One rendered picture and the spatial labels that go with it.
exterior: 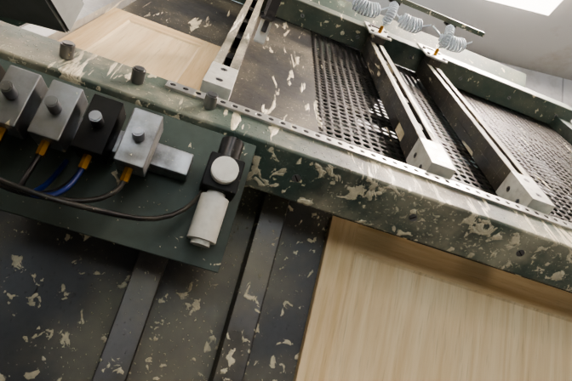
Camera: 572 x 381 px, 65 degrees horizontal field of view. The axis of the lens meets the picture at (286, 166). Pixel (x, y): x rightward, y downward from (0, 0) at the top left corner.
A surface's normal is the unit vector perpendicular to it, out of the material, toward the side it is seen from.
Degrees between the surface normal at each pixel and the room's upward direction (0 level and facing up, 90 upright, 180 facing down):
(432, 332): 90
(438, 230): 140
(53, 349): 90
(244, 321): 90
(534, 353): 90
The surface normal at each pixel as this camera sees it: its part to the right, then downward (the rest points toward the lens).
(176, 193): 0.26, -0.29
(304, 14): -0.03, 0.51
